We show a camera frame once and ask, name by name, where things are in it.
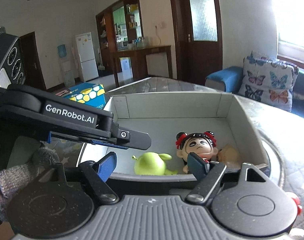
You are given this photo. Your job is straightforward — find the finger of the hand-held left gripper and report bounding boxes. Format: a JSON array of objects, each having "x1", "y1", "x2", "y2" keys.
[{"x1": 49, "y1": 122, "x2": 152, "y2": 151}]

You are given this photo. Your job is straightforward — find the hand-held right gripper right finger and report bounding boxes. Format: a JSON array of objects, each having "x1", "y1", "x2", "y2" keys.
[{"x1": 186, "y1": 152, "x2": 269, "y2": 204}]

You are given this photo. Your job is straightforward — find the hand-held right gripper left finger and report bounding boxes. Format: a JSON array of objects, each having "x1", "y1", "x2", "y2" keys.
[{"x1": 41, "y1": 152, "x2": 120, "y2": 204}]

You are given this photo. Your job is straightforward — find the doll figure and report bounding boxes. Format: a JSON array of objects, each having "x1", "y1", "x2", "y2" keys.
[{"x1": 176, "y1": 131, "x2": 220, "y2": 174}]

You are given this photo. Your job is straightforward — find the green squishy toy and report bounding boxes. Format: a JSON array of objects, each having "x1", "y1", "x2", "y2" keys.
[{"x1": 132, "y1": 152, "x2": 179, "y2": 176}]

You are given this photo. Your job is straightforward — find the tan peanut toy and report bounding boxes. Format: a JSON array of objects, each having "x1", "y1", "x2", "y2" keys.
[{"x1": 216, "y1": 144, "x2": 241, "y2": 168}]

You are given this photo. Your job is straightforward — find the black cardboard box white inside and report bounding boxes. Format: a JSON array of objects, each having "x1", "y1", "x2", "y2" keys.
[{"x1": 77, "y1": 91, "x2": 269, "y2": 182}]

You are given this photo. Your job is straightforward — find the grey quilted desktop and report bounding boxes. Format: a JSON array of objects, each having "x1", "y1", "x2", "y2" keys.
[{"x1": 39, "y1": 76, "x2": 304, "y2": 240}]

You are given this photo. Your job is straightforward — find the person's left hand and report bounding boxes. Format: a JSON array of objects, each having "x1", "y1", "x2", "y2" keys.
[{"x1": 0, "y1": 139, "x2": 60, "y2": 222}]

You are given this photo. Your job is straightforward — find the plain dark wooden door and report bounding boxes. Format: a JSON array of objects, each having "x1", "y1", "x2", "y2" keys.
[{"x1": 19, "y1": 32, "x2": 46, "y2": 90}]

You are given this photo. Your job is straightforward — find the water dispenser blue bottle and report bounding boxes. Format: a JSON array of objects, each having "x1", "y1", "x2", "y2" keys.
[{"x1": 57, "y1": 44, "x2": 76, "y2": 87}]

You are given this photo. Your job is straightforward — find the blue box yellow dots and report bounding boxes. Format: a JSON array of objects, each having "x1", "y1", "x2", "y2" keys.
[{"x1": 68, "y1": 82, "x2": 107, "y2": 110}]

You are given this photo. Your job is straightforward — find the white board panel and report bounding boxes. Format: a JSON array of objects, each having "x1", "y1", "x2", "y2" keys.
[{"x1": 146, "y1": 52, "x2": 167, "y2": 77}]

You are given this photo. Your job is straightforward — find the white refrigerator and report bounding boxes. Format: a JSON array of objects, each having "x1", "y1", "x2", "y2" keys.
[{"x1": 75, "y1": 32, "x2": 99, "y2": 82}]

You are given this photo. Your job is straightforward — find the white mop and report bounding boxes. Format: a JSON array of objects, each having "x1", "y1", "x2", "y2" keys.
[{"x1": 97, "y1": 47, "x2": 105, "y2": 71}]

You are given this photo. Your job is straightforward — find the dark wooden shelf cabinet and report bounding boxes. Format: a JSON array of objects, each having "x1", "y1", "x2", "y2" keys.
[{"x1": 96, "y1": 0, "x2": 145, "y2": 79}]

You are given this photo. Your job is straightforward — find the dark wooden counter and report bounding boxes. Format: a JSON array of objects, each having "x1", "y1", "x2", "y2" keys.
[{"x1": 109, "y1": 45, "x2": 172, "y2": 87}]

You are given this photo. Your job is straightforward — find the blue sofa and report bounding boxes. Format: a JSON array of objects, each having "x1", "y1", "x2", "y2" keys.
[{"x1": 205, "y1": 66, "x2": 304, "y2": 122}]

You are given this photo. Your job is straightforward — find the clear glass jars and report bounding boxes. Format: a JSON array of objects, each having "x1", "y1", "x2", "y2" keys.
[{"x1": 132, "y1": 37, "x2": 152, "y2": 49}]

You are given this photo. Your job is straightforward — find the white plush goose red comb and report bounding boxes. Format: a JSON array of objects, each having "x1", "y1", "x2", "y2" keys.
[{"x1": 286, "y1": 192, "x2": 304, "y2": 240}]

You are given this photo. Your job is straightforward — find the dark wooden door glass pane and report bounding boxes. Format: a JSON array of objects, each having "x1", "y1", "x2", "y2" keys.
[{"x1": 168, "y1": 0, "x2": 223, "y2": 87}]

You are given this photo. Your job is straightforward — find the butterfly print pillow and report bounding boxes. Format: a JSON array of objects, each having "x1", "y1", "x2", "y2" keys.
[{"x1": 238, "y1": 51, "x2": 299, "y2": 112}]

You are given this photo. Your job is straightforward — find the window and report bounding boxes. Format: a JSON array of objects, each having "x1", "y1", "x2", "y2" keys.
[{"x1": 269, "y1": 0, "x2": 304, "y2": 73}]

